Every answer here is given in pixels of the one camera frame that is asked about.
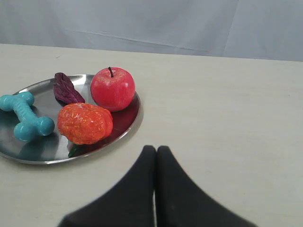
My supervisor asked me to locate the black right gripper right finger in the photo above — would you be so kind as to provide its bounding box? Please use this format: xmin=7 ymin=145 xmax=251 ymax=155
xmin=155 ymin=146 xmax=255 ymax=227

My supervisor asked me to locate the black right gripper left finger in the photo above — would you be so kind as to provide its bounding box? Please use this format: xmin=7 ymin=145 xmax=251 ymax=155
xmin=59 ymin=145 xmax=156 ymax=227

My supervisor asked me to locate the teal toy dumbbell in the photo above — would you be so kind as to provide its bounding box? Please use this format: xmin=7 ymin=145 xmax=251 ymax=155
xmin=0 ymin=92 xmax=55 ymax=142

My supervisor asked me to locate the orange-red bumpy fruit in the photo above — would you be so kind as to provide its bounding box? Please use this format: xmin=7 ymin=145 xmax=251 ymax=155
xmin=57 ymin=103 xmax=113 ymax=157

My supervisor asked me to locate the red apple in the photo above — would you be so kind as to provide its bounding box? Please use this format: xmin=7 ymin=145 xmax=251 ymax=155
xmin=90 ymin=67 xmax=135 ymax=112

